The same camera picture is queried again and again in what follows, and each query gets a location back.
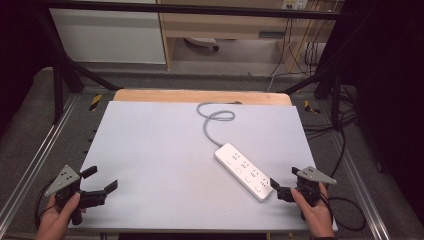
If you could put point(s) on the person's right hand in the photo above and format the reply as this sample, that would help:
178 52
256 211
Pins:
316 215

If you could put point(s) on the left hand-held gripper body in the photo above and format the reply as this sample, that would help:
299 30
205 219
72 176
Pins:
65 180

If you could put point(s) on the small white power strip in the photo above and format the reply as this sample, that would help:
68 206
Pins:
201 41

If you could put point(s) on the white table board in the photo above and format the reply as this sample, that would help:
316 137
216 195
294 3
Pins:
166 166

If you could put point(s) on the black curtain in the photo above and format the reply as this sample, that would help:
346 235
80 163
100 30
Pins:
20 50
390 83

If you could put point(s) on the wooden table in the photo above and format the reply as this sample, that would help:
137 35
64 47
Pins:
200 96

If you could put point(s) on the aluminium floor rail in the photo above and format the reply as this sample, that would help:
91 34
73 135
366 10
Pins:
361 186
36 156

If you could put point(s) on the person's left hand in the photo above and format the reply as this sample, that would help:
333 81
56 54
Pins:
55 218

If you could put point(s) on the white cabinet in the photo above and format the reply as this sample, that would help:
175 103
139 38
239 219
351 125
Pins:
106 36

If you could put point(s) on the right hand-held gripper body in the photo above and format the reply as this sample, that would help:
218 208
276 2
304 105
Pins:
308 187

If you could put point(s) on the black metal frame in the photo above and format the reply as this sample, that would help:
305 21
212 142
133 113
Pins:
186 8

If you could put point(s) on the white wall socket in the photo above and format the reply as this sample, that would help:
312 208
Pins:
294 4

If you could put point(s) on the wooden desk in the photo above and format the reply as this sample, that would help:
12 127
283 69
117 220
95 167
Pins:
226 25

